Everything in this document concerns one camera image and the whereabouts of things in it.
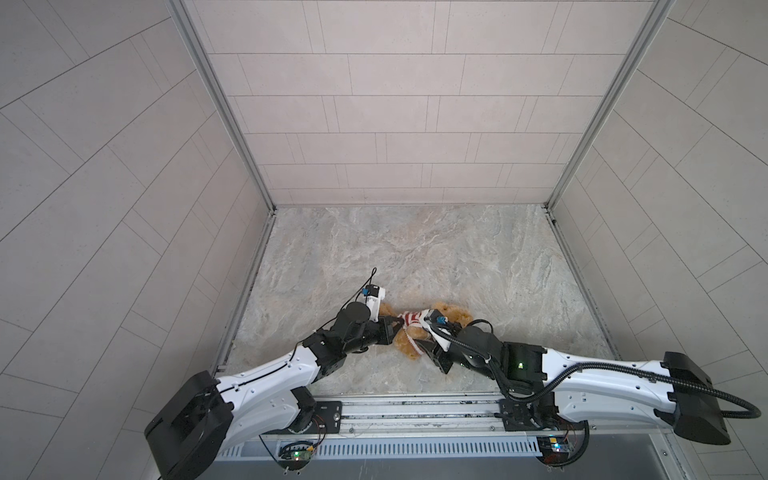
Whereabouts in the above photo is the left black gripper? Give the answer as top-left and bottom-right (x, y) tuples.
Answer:
(339, 316), (405, 356)

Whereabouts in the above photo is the red white striped knit sweater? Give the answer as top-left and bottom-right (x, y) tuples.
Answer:
(393, 311), (432, 360)

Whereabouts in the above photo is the brown plush teddy bear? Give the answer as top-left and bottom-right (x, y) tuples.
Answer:
(379, 301), (476, 361)

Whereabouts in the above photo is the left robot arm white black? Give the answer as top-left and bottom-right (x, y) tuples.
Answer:
(144, 302), (404, 479)

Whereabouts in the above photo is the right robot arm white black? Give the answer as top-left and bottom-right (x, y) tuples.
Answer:
(414, 321), (731, 445)

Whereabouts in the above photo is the white ventilation grille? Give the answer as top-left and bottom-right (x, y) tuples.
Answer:
(215, 436), (542, 461)

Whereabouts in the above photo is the right green circuit board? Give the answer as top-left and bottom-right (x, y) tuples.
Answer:
(536, 436), (572, 466)

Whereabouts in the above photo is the green circuit board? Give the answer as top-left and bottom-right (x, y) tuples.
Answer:
(536, 436), (572, 466)
(277, 440), (317, 472)

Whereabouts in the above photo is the left green circuit board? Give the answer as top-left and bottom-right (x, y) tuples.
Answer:
(277, 440), (317, 472)

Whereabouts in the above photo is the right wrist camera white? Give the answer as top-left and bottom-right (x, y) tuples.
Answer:
(420, 309), (456, 352)

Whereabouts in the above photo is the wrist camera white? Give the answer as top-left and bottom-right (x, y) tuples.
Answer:
(362, 283), (386, 322)
(420, 309), (456, 352)

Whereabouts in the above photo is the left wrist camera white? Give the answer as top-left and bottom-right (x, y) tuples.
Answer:
(362, 283), (386, 322)

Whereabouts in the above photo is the aluminium mounting rail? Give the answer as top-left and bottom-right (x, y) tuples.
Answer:
(224, 389), (661, 446)

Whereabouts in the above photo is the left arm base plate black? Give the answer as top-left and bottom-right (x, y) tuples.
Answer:
(267, 401), (343, 435)

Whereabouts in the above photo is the right black corrugated cable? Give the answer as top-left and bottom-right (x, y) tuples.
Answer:
(428, 314), (762, 468)

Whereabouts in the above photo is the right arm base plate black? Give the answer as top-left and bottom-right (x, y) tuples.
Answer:
(494, 394), (568, 432)

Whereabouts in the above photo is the left aluminium corner post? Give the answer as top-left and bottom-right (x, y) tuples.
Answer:
(166, 0), (277, 212)

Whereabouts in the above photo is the aluminium corner post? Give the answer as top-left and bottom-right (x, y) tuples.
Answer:
(166, 0), (277, 212)
(544, 0), (674, 210)

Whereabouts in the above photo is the right aluminium corner post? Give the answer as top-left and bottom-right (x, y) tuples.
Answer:
(544, 0), (674, 210)

